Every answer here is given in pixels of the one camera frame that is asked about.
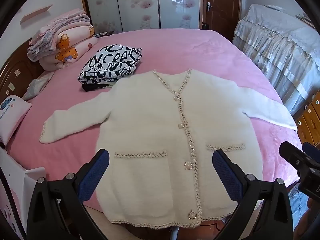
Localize pink bear print quilt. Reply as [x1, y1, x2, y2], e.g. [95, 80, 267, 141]
[39, 25, 98, 72]

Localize black white graffiti garment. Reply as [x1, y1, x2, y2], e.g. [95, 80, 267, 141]
[78, 44, 142, 85]

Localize pink wall shelf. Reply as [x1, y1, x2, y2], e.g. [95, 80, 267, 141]
[20, 4, 53, 24]

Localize white pink pillow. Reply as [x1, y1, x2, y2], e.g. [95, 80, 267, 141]
[0, 95, 32, 146]

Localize wooden drawer cabinet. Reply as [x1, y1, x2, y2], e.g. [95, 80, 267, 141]
[296, 91, 320, 148]

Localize black folded garment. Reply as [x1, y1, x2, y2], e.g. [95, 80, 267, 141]
[81, 82, 116, 92]

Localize wooden headboard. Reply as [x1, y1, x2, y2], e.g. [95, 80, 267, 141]
[0, 39, 44, 102]

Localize person right hand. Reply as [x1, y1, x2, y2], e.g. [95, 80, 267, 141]
[293, 198, 319, 239]

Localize grey pink folded blanket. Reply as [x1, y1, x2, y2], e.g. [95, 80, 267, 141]
[27, 9, 91, 62]

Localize grey ruffled furniture cover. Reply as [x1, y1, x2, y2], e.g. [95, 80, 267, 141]
[233, 4, 319, 114]

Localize pink bed blanket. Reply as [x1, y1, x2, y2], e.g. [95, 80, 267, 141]
[4, 28, 304, 212]

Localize brown wooden door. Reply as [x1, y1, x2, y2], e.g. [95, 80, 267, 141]
[202, 0, 241, 41]

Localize white fuzzy cardigan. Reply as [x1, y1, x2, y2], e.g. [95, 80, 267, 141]
[40, 69, 297, 229]

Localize floral sliding wardrobe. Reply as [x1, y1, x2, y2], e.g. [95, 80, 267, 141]
[85, 0, 200, 34]

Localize grey crumpled cloth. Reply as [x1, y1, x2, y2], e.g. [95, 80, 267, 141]
[22, 72, 54, 101]

